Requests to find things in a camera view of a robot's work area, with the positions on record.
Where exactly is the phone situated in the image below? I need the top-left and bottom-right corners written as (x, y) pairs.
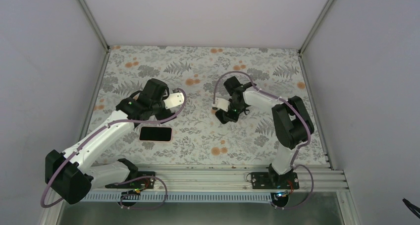
top-left (215, 110), bottom-right (240, 124)
top-left (139, 126), bottom-right (173, 142)

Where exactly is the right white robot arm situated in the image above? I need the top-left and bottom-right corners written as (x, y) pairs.
top-left (212, 76), bottom-right (315, 189)

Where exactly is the left aluminium frame post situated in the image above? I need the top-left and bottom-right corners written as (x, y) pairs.
top-left (77, 0), bottom-right (109, 52)

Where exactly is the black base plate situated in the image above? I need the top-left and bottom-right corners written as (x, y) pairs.
top-left (105, 171), bottom-right (156, 190)
top-left (246, 170), bottom-right (300, 190)

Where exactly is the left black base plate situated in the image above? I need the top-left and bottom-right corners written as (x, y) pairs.
top-left (105, 171), bottom-right (156, 190)

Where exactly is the slotted grey cable duct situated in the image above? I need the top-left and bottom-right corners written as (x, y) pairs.
top-left (82, 191), bottom-right (274, 203)

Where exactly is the phone in pink case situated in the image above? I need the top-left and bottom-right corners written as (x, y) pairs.
top-left (139, 126), bottom-right (173, 142)

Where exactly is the black object at edge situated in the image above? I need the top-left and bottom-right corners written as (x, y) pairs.
top-left (402, 198), bottom-right (420, 219)

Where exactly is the right aluminium frame post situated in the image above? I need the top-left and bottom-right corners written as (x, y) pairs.
top-left (298, 0), bottom-right (335, 57)

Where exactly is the aluminium mounting rail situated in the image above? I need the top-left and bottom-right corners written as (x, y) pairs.
top-left (82, 164), bottom-right (349, 194)

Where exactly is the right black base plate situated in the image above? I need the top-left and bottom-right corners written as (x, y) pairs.
top-left (246, 170), bottom-right (300, 190)

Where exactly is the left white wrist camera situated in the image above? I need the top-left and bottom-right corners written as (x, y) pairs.
top-left (163, 92), bottom-right (185, 109)

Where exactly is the aluminium frame post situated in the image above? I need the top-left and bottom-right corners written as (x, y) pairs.
top-left (298, 0), bottom-right (335, 57)
top-left (77, 0), bottom-right (109, 52)

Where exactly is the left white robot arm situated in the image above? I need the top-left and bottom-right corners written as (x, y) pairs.
top-left (41, 78), bottom-right (187, 208)

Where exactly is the floral patterned table mat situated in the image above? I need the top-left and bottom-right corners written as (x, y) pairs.
top-left (89, 45), bottom-right (314, 166)

